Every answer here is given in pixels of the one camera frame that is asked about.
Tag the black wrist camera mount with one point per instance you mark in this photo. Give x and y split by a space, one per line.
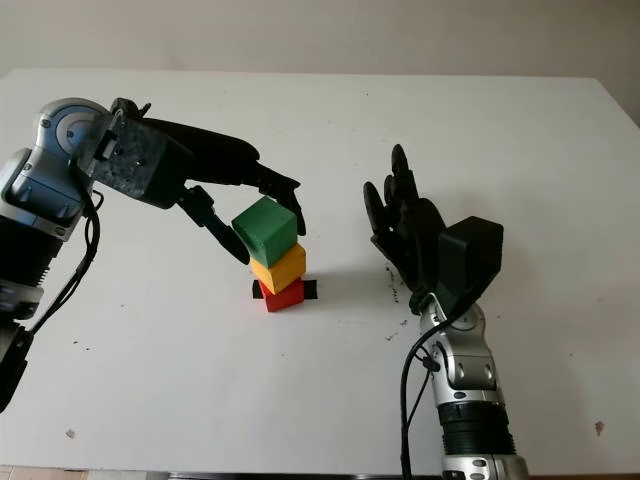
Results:
470 255
140 160

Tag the green wooden block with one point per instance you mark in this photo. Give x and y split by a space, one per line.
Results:
265 225

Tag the yellow wooden block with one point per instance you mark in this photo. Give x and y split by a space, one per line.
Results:
280 270

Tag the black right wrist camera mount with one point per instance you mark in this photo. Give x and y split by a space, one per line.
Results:
470 255

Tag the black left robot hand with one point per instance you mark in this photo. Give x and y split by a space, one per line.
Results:
220 155

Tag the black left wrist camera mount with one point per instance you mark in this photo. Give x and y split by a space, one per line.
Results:
140 160

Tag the black tape strip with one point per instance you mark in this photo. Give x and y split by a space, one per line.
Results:
311 290

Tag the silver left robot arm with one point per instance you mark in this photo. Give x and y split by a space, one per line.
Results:
45 165

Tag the red wooden block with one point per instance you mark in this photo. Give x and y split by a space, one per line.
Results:
285 297

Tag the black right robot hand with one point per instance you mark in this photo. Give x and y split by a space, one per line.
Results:
410 235

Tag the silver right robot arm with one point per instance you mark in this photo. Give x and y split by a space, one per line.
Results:
470 370

